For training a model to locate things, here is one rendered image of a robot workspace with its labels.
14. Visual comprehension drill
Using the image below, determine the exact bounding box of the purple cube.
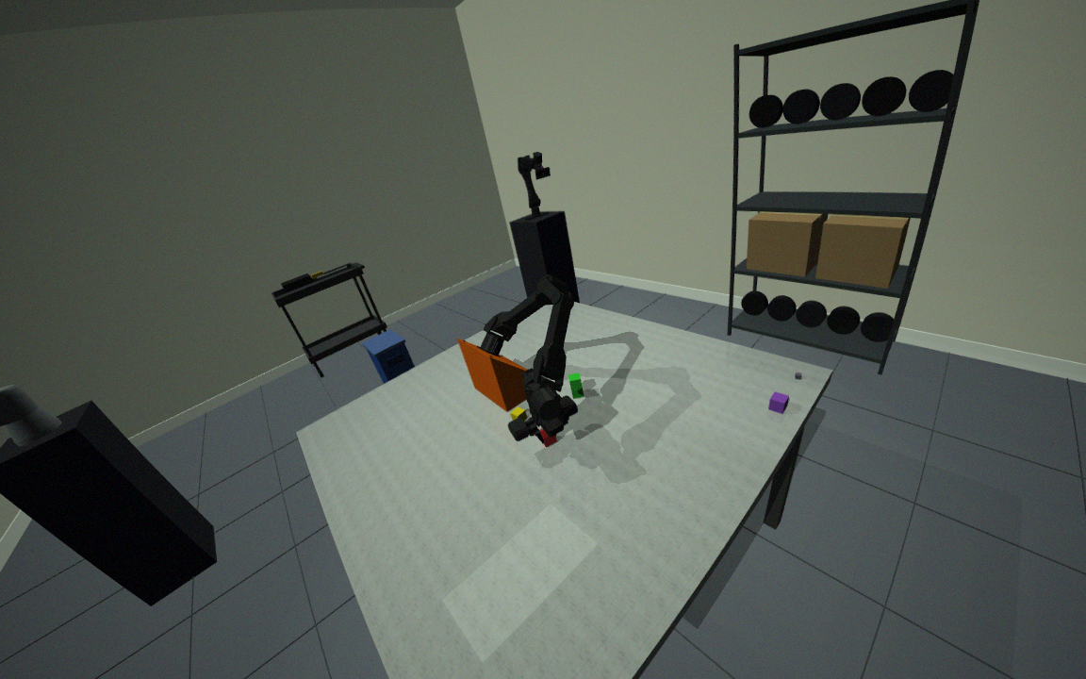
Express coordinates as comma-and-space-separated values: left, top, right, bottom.
768, 392, 790, 414

